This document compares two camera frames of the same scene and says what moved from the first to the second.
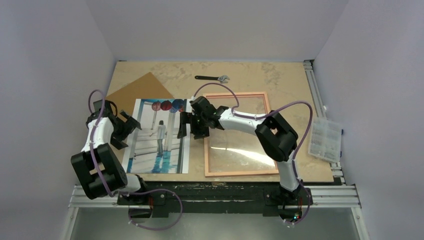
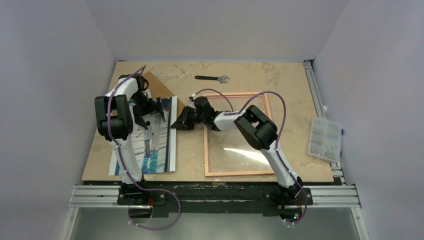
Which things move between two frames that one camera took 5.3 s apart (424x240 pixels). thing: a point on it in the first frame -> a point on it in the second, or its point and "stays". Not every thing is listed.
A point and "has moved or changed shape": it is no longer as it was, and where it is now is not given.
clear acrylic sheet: x=230 y=151 stays
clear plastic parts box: x=325 y=139 stays
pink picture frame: x=206 y=145 stays
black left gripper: x=129 y=126 -> x=152 y=110
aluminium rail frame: x=337 y=195 stays
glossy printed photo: x=156 y=148 has moved or changed shape
